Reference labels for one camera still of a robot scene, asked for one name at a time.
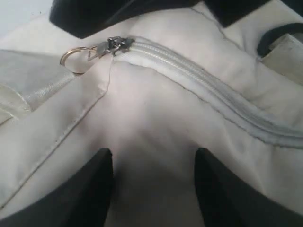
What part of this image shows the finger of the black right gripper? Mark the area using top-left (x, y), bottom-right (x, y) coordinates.
top-left (48, 0), bottom-right (152, 40)
top-left (205, 0), bottom-right (303, 26)

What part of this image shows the metal zipper pull ring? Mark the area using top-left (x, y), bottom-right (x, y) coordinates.
top-left (60, 46), bottom-right (98, 75)

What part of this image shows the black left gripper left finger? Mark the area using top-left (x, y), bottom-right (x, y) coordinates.
top-left (0, 148), bottom-right (113, 227)

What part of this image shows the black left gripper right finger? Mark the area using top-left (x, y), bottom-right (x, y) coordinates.
top-left (195, 148), bottom-right (303, 227)

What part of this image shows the cream fabric duffel bag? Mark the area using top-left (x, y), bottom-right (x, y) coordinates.
top-left (0, 0), bottom-right (303, 227)

